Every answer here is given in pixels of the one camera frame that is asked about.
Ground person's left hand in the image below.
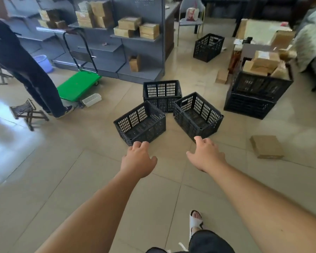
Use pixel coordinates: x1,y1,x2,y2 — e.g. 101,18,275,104
120,141,158,179

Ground person's right hand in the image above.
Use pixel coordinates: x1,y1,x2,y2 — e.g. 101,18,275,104
186,136,227,174

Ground person's right forearm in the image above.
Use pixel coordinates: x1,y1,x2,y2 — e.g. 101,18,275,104
203,162,316,253

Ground person's left forearm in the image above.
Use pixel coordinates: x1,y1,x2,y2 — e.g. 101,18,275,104
35,170,148,253

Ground black plastic crate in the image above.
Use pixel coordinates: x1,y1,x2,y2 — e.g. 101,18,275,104
223,88,277,120
231,63,294,102
113,100,166,146
173,92,224,142
143,80,183,113
193,33,225,63

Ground white sandal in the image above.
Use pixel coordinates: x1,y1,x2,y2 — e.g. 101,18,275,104
189,210,204,241

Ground flat cardboard box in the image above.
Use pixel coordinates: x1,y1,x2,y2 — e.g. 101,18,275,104
250,135,285,159

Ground small cardboard box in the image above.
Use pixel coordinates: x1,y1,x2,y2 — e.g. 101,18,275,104
215,70,229,85

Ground person's black shorts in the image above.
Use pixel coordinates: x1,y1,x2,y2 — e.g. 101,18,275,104
146,230,235,253

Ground small white plastic basket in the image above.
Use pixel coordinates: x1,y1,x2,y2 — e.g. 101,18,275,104
82,93,102,108

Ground brown cardboard box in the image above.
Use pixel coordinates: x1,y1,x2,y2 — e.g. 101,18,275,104
242,60,269,76
270,62,289,79
253,51,281,73
270,30,295,50
129,55,141,72

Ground green platform trolley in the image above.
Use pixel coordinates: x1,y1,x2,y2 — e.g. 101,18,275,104
57,30,103,103

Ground grey metal shelving unit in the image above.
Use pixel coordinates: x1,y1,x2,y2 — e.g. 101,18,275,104
5,0,180,81

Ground red and white bag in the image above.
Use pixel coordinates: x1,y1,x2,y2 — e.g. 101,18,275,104
186,7,200,22

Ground lavender plastic bucket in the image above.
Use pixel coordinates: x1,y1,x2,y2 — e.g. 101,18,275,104
32,55,54,74

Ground group of brown cardboard boxes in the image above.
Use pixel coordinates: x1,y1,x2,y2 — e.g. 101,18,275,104
38,0,160,40

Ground dark sofa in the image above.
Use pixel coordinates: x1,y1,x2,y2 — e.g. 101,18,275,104
201,0,310,24

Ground metal frame chair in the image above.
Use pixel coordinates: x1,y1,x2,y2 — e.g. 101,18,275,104
177,0,206,47

